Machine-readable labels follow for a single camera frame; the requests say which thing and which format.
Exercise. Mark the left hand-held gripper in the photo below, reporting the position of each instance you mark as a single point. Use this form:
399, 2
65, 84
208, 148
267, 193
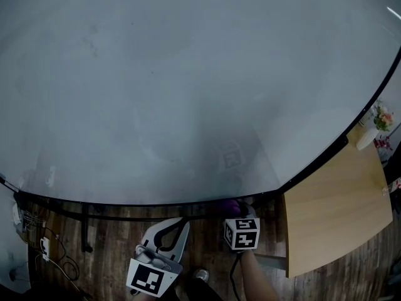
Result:
144, 279

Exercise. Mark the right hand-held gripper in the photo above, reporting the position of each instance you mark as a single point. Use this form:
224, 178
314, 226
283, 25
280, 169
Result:
242, 235

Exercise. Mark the purple microfibre cloth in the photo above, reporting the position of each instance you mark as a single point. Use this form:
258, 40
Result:
230, 207

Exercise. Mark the large whiteboard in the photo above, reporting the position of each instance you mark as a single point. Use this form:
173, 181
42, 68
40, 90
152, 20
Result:
188, 74

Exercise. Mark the person's right forearm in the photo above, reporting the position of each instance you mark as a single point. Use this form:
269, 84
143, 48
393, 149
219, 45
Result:
257, 277

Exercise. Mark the grey sneaker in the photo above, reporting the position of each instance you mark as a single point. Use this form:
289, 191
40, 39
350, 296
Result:
200, 274

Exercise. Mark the person's black trousers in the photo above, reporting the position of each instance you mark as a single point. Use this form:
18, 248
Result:
203, 293

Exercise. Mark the light wooden table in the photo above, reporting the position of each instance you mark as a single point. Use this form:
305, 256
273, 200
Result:
338, 199

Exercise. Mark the white power strip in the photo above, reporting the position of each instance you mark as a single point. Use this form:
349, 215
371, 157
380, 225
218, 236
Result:
45, 249

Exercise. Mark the white vase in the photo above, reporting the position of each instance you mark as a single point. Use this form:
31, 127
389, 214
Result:
366, 140

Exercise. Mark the small white jar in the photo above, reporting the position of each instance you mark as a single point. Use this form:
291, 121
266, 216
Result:
364, 121

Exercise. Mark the small red ornament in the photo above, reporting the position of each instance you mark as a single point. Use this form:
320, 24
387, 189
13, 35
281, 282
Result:
383, 143

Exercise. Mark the white network device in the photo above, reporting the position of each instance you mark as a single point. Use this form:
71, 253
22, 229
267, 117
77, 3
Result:
16, 213

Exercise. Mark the black plug adapter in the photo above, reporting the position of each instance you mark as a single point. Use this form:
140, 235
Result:
14, 274

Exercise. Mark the pink flower bouquet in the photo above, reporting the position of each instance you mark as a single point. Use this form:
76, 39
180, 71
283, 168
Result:
383, 119

